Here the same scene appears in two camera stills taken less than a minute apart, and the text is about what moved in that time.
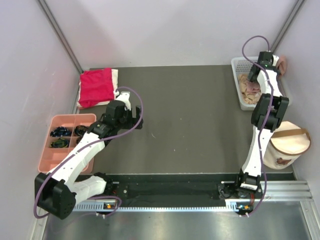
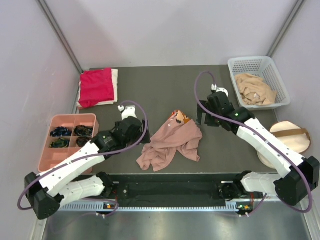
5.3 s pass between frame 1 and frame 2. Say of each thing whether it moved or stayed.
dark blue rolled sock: stayed
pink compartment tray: stayed
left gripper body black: moved
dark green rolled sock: stayed
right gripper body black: moved
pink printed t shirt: moved
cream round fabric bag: stayed
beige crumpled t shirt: stayed
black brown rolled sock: stayed
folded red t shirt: stayed
